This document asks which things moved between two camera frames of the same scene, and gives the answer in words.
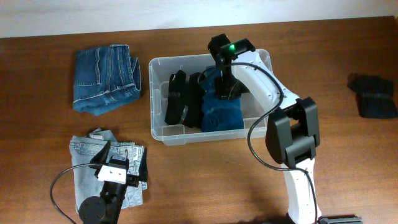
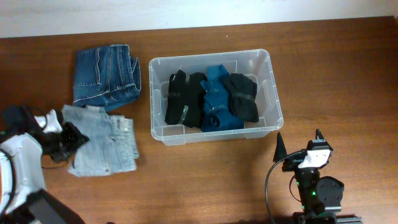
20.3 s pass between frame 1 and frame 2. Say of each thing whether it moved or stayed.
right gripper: moved
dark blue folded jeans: stayed
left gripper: moved
